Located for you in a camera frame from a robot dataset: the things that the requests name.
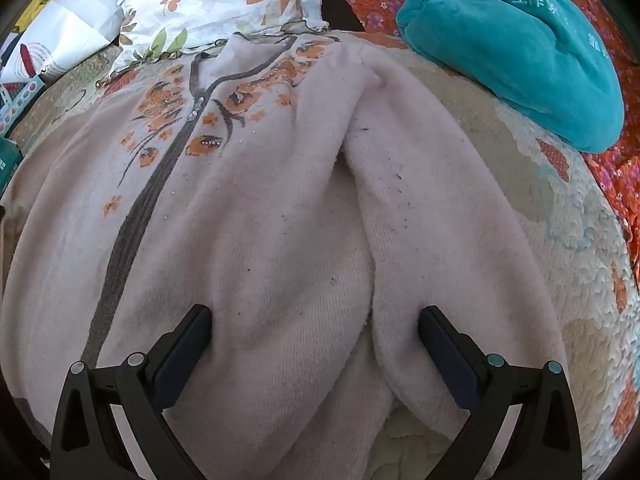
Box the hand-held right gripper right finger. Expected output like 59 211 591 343
417 305 583 480

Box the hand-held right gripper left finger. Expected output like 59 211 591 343
47 304 213 480

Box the quilted patchwork blanket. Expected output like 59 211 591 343
10 30 640 480

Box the green box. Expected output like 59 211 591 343
0 137 23 196

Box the colourful printed box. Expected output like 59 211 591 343
0 77 45 138

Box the teal cloth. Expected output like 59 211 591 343
396 0 626 153

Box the white plastic bag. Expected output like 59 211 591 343
0 0 123 86

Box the white floral pillow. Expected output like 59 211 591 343
112 0 331 73

